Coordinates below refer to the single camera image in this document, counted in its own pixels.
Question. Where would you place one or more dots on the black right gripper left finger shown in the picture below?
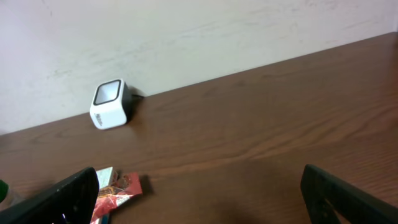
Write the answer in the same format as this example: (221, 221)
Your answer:
(72, 200)

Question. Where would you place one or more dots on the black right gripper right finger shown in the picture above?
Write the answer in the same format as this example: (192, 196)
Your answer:
(326, 195)

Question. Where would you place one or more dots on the red snack packet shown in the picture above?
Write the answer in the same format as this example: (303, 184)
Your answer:
(111, 197)

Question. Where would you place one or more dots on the white green medicine box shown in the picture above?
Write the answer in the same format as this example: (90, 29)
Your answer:
(105, 177)

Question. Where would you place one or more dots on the green lid jar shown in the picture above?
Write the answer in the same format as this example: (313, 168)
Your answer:
(8, 196)

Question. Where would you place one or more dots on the white barcode scanner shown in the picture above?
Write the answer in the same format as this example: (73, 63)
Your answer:
(112, 104)

